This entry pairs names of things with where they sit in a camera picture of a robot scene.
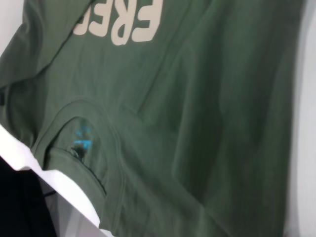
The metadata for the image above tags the dark green FREE! t-shirt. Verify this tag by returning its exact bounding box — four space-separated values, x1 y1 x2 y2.
0 0 306 237

